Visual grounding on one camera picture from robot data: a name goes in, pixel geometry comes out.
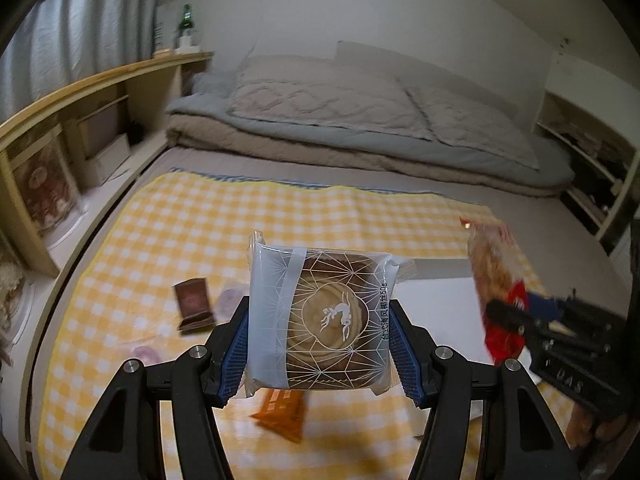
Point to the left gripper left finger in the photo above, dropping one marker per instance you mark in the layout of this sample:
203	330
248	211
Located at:
122	438

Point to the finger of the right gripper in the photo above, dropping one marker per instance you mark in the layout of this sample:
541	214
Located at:
511	318
544	308

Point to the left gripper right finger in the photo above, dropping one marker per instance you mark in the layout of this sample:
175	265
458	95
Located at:
520	436

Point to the red cracker snack packet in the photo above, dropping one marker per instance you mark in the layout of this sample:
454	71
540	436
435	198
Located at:
497	276

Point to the brown chocolate packet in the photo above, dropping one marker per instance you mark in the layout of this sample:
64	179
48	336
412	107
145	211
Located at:
194	305

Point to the orange rice bar packet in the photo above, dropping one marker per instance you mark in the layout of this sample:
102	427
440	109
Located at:
283	412

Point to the white deer pastry packet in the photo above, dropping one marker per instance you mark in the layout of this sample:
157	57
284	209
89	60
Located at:
319	318

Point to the white tray box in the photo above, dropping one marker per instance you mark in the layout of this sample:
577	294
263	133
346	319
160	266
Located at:
440	296

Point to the purple round snack packet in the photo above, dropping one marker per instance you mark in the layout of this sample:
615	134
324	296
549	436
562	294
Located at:
228	300

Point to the yellow checkered cloth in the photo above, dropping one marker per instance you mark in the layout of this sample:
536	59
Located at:
183	225

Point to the right beige pillow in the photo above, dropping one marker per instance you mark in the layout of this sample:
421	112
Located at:
459	121

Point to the beige pillow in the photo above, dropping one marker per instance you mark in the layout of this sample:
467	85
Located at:
459	121
321	93

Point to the right white shelf unit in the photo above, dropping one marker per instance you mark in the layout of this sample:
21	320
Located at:
593	116

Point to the left beige pillow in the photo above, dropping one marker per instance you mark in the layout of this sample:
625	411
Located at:
321	93

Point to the red patterned bag on shelf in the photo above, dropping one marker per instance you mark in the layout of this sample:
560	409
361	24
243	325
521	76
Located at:
43	178

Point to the wooden headboard shelf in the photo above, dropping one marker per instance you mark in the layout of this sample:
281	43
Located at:
113	127

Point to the beige folded comforter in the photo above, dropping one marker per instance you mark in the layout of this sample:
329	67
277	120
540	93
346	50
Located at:
210	134

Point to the grey blue blanket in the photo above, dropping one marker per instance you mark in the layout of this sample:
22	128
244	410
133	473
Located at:
210	97

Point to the grey curtain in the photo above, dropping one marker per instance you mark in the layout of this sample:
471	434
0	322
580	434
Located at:
63	41

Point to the green bottle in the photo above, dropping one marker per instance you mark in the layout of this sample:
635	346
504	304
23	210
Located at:
186	23

